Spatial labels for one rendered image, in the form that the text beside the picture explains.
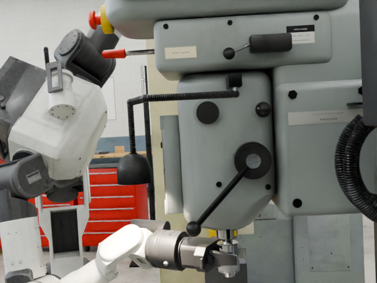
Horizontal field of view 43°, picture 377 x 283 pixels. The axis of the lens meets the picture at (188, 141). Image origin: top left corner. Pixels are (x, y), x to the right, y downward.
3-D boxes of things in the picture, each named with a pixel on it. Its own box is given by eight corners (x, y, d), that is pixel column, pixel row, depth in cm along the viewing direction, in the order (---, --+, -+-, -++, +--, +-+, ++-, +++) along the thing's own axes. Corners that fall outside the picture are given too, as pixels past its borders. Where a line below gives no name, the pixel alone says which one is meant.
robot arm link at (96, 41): (79, 17, 141) (57, 58, 139) (96, 18, 134) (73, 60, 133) (107, 39, 149) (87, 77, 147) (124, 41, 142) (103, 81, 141)
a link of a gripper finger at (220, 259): (237, 267, 101) (210, 264, 103) (237, 252, 101) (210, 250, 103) (234, 269, 99) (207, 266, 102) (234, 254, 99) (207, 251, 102)
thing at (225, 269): (244, 269, 104) (243, 246, 104) (229, 275, 101) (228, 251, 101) (228, 265, 108) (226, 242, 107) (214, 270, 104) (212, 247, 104)
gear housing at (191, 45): (155, 72, 90) (151, 18, 90) (164, 81, 114) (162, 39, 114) (334, 62, 89) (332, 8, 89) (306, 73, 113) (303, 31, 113)
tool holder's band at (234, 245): (243, 246, 104) (243, 241, 104) (228, 251, 101) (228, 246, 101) (226, 242, 107) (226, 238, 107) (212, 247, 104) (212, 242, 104)
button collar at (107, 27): (101, 31, 99) (99, 1, 99) (106, 36, 105) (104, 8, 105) (110, 30, 99) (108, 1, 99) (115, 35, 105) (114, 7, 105)
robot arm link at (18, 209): (-18, 226, 116) (-25, 170, 118) (12, 222, 124) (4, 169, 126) (17, 219, 111) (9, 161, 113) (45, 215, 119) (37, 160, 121)
